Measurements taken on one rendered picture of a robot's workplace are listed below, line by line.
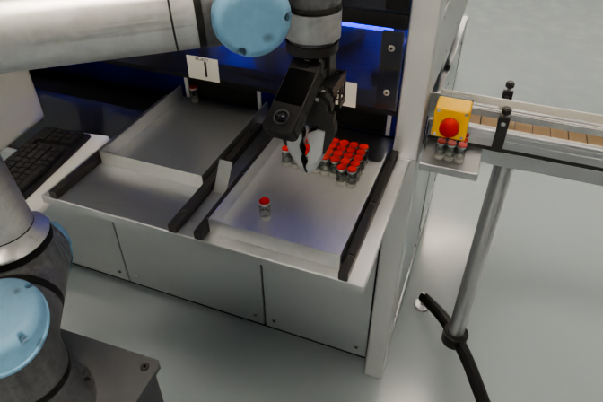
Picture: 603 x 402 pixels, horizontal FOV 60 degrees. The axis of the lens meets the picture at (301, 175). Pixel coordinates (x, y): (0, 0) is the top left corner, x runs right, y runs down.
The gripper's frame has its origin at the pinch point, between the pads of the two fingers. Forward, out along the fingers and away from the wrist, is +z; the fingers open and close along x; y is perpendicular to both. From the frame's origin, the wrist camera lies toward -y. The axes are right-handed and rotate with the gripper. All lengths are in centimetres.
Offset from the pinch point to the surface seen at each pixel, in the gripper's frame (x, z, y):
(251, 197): 17.2, 21.2, 13.1
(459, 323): -31, 88, 54
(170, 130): 47, 21, 29
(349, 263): -7.7, 19.4, 1.6
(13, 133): 91, 27, 19
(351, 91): 4.7, 6.7, 38.6
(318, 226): 1.2, 21.2, 10.2
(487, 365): -44, 109, 58
